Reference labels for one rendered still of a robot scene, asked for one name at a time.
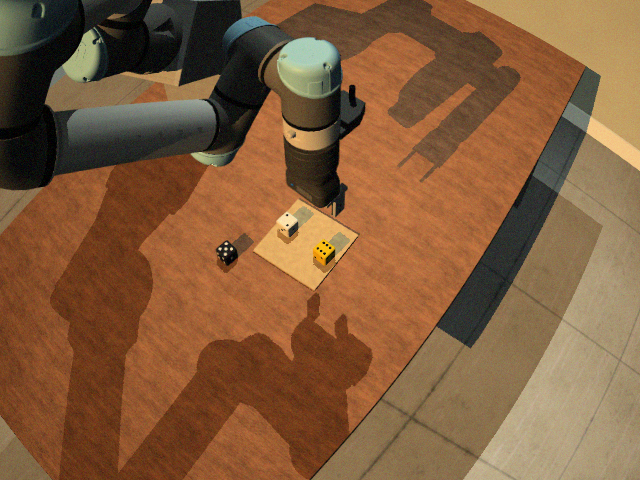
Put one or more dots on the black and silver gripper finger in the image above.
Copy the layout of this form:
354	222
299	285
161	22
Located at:
339	201

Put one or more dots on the tan square mat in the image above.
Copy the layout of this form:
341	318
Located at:
294	254

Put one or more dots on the white die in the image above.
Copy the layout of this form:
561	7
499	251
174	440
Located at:
287	224

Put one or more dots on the yellow die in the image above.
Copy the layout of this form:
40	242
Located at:
324	252

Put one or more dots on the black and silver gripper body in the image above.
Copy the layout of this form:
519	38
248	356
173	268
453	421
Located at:
308	157

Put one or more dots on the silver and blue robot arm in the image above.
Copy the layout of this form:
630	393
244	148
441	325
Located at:
39	36

